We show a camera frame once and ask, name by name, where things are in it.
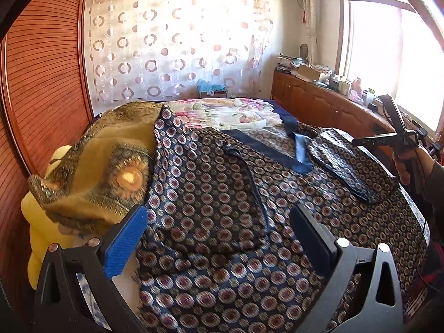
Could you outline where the yellow plush pillow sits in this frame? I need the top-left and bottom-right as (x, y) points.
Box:
(21, 146), (70, 290)

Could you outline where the circle print sheer curtain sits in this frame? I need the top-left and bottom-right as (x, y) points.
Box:
(85, 0), (274, 103)

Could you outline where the gold patterned pillow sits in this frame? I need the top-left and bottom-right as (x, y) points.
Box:
(28, 101), (163, 236)

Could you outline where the person's right forearm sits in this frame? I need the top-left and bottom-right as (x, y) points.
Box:
(420, 158), (444, 217)

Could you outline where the blue plastic bag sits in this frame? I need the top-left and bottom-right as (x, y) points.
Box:
(197, 79), (227, 94)

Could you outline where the wooden cabinet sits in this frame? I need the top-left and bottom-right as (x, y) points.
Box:
(271, 69), (434, 146)

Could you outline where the person's right hand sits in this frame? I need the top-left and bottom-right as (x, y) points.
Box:
(393, 144), (434, 186)

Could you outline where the cardboard box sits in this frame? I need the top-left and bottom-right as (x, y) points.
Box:
(298, 64), (327, 82)

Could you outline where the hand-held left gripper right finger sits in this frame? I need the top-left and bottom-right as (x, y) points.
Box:
(289, 203), (405, 333)

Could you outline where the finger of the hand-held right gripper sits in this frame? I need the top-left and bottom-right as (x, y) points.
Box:
(351, 133), (400, 147)
(377, 94), (408, 137)

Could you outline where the cream side curtain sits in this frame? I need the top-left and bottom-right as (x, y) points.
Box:
(300, 0), (320, 66)

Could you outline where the floral blanket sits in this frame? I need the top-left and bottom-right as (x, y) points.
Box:
(166, 97), (278, 132)

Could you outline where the wooden wardrobe door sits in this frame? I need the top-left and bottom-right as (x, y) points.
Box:
(0, 0), (94, 320)

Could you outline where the pile of papers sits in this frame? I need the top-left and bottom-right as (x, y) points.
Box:
(277, 54), (306, 74)

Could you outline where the window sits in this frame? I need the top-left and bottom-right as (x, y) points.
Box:
(342, 0), (444, 136)

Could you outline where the pink figurine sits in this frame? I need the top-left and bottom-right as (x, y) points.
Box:
(349, 79), (365, 103)

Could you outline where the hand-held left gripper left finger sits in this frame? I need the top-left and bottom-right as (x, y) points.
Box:
(33, 204), (150, 333)

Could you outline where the navy medallion print garment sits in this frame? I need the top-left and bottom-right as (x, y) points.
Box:
(135, 106), (432, 333)

